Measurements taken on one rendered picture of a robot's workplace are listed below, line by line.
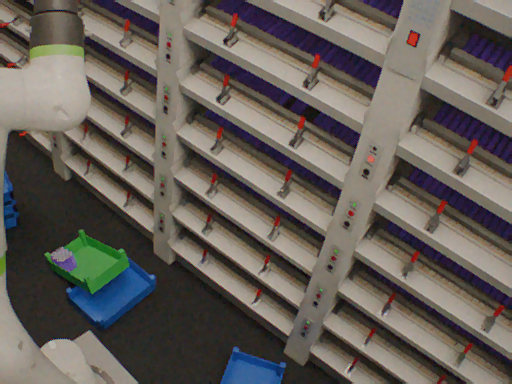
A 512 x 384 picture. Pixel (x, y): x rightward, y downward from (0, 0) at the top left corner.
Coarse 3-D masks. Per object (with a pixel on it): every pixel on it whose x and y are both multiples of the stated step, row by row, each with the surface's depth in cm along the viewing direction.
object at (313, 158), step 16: (192, 64) 168; (208, 64) 171; (192, 80) 168; (208, 80) 167; (192, 96) 169; (208, 96) 164; (240, 96) 163; (224, 112) 162; (240, 112) 160; (256, 112) 160; (256, 128) 157; (272, 128) 156; (272, 144) 157; (304, 144) 153; (304, 160) 151; (320, 160) 150; (336, 160) 149; (320, 176) 152; (336, 176) 147
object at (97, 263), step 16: (80, 240) 229; (96, 240) 224; (48, 256) 216; (80, 256) 225; (96, 256) 223; (112, 256) 220; (64, 272) 210; (80, 272) 215; (96, 272) 213; (112, 272) 208; (96, 288) 203
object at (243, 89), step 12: (204, 72) 168; (216, 72) 165; (228, 84) 164; (240, 84) 162; (252, 96) 160; (264, 96) 159; (276, 108) 157; (312, 132) 153; (324, 132) 151; (336, 144) 149
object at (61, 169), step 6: (60, 132) 237; (60, 138) 239; (66, 138) 242; (60, 144) 242; (66, 144) 244; (54, 150) 249; (60, 150) 245; (54, 156) 252; (54, 162) 256; (60, 162) 251; (60, 168) 254; (66, 168) 253; (60, 174) 258; (66, 174) 255; (66, 180) 257
